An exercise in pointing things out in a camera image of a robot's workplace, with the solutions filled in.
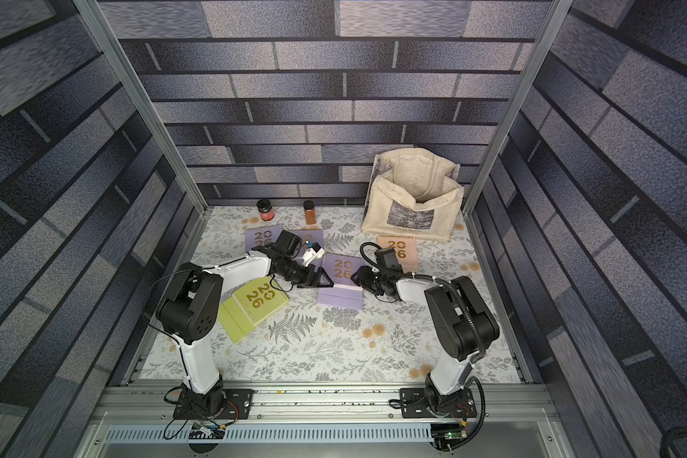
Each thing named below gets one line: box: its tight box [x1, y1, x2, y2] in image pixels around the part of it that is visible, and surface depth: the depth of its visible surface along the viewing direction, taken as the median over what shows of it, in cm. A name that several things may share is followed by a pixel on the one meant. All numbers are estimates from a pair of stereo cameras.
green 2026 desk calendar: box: [217, 276, 290, 344], surface depth 93 cm
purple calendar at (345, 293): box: [317, 252, 364, 311], surface depth 94 cm
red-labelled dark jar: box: [255, 198, 276, 222], surface depth 115 cm
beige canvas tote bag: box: [361, 147, 465, 243], surface depth 102 cm
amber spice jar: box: [302, 199, 316, 226], surface depth 112 cm
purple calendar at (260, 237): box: [244, 225, 284, 253], surface depth 112 cm
